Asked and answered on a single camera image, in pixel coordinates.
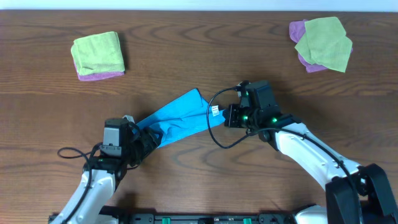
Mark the folded purple cloth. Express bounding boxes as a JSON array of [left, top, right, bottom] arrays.
[[74, 64, 124, 82]]

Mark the crumpled green cloth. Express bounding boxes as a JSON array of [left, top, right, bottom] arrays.
[[294, 16, 353, 73]]

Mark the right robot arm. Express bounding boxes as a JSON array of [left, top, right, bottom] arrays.
[[223, 93, 397, 223]]

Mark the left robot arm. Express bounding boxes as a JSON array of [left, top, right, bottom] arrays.
[[49, 117, 163, 224]]

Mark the folded green cloth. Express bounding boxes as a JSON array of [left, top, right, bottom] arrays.
[[71, 31, 125, 76]]

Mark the crumpled purple cloth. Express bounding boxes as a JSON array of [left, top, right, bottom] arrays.
[[289, 19, 354, 74]]

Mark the blue microfiber cloth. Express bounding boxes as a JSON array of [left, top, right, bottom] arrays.
[[137, 88, 225, 147]]

